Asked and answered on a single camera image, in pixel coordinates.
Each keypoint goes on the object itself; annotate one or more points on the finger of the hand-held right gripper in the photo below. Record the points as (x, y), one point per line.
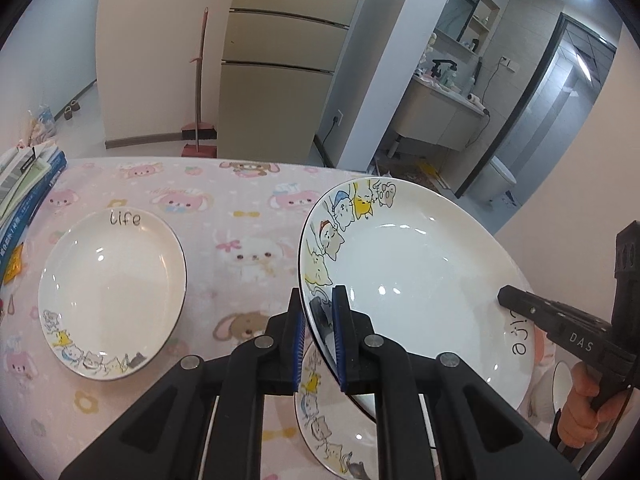
(517, 302)

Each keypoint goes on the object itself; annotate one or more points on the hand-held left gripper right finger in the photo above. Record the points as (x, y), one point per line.
(341, 340)

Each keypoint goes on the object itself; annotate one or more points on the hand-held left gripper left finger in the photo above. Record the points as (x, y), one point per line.
(298, 340)

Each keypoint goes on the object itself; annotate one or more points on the large cat print plate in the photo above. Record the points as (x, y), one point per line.
(425, 270)

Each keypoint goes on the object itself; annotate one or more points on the person's right hand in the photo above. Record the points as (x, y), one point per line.
(580, 410)

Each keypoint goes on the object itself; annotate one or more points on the white bowl with dark rim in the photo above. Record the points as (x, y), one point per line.
(561, 385)

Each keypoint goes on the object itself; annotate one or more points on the white toilet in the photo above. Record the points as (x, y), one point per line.
(492, 177)

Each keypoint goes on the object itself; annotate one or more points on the pink printed tablecloth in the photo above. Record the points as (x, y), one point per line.
(240, 210)

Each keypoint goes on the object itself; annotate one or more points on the yellow floor item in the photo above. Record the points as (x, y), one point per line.
(435, 174)

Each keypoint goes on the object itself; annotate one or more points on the white hair dryer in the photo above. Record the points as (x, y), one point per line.
(475, 101)

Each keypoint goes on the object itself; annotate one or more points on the dark framed glass door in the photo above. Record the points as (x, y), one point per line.
(555, 100)

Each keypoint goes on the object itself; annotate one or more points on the bathroom vanity cabinet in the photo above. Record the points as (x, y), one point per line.
(430, 115)

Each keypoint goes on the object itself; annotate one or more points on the red dustpan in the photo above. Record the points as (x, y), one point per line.
(200, 151)

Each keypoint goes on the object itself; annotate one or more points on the beige refrigerator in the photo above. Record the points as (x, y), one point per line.
(275, 110)

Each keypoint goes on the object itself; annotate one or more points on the black faucet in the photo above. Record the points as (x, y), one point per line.
(442, 67)

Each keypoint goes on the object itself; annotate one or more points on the yellow packet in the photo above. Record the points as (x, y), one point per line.
(13, 263)

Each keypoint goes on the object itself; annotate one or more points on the mirror cabinet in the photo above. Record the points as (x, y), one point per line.
(462, 5)

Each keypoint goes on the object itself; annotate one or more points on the stack of books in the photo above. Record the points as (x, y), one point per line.
(25, 185)

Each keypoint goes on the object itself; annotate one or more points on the pair of slippers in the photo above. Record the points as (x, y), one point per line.
(72, 111)

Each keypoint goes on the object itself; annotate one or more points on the plastic bag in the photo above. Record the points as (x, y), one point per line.
(41, 122)

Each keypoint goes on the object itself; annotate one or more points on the white wall outlet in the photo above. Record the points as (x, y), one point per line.
(337, 119)

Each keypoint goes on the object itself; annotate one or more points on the bathroom wall socket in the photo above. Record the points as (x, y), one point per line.
(509, 63)

